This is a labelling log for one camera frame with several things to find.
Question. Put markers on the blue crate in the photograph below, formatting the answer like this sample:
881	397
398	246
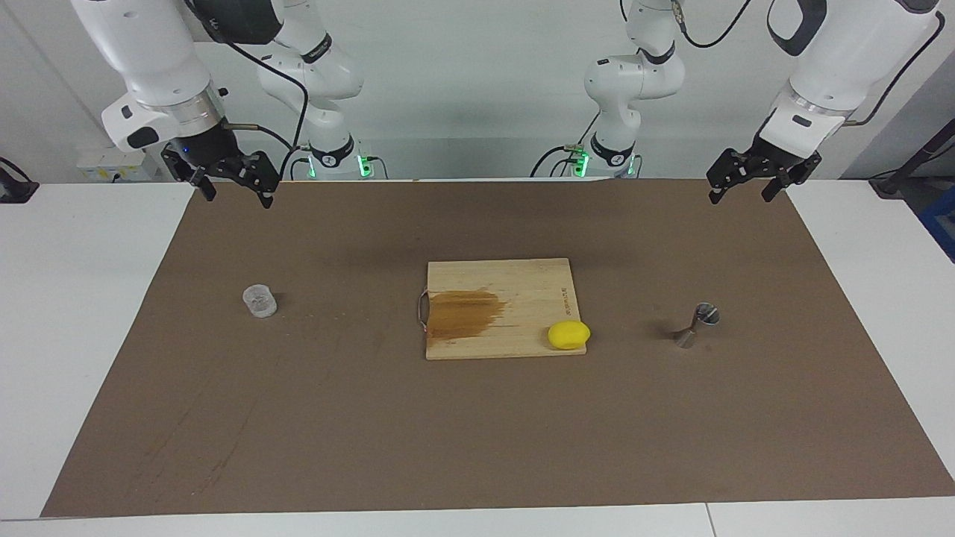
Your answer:
941	220

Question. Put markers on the white power strip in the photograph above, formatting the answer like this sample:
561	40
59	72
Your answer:
112	165

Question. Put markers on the black stand pole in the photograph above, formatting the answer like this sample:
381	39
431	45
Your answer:
914	160

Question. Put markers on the metal jigger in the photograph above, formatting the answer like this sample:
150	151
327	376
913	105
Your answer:
686	337

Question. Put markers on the wooden cutting board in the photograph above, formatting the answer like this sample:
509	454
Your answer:
522	298

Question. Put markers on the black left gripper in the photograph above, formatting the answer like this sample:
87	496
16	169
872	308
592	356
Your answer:
776	158

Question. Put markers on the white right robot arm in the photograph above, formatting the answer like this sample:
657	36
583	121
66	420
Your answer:
149	45

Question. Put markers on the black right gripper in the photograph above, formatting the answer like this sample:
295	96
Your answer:
205	149

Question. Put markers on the brown table mat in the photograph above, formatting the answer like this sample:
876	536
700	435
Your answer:
477	432

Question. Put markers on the yellow lemon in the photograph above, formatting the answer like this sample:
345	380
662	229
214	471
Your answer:
568	335

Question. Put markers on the black clamp mount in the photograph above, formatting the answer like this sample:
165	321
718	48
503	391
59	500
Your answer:
15	190

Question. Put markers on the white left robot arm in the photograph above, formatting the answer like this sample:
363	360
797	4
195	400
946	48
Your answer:
843	52

